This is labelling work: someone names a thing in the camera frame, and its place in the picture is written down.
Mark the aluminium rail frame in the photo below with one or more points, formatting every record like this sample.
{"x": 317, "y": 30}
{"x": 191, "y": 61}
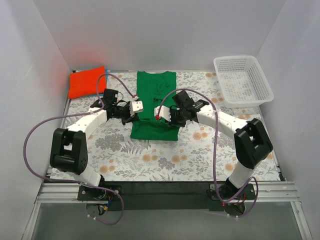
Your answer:
{"x": 274, "y": 214}

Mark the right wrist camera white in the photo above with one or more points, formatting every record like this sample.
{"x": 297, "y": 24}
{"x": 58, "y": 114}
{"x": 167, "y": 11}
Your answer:
{"x": 162, "y": 113}

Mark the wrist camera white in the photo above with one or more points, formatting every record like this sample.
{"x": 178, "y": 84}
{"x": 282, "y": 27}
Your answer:
{"x": 136, "y": 107}
{"x": 162, "y": 113}

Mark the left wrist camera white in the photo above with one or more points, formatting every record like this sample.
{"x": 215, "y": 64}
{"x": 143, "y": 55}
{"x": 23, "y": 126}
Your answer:
{"x": 136, "y": 107}

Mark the green t shirt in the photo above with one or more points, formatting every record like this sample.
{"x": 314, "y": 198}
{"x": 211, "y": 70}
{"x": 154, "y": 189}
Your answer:
{"x": 151, "y": 89}

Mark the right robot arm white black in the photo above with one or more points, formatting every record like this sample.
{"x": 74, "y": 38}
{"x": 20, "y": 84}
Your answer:
{"x": 251, "y": 141}

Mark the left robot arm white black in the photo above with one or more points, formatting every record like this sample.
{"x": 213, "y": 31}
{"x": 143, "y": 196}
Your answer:
{"x": 69, "y": 152}

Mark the white plastic basket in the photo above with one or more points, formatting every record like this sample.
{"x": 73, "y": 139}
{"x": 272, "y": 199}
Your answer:
{"x": 242, "y": 81}

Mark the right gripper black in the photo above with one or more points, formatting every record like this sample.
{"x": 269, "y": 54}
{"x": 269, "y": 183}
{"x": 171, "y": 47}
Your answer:
{"x": 171, "y": 117}

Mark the folded blue t shirt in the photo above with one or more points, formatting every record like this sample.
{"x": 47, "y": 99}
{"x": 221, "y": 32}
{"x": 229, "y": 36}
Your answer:
{"x": 102, "y": 79}

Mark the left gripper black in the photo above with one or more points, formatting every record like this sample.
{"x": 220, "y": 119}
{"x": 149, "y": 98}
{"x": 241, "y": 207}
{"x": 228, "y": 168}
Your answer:
{"x": 130, "y": 114}

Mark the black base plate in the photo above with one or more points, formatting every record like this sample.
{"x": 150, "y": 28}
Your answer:
{"x": 160, "y": 195}

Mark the folded orange t shirt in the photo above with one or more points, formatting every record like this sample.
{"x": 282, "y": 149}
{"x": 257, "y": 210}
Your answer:
{"x": 84, "y": 83}

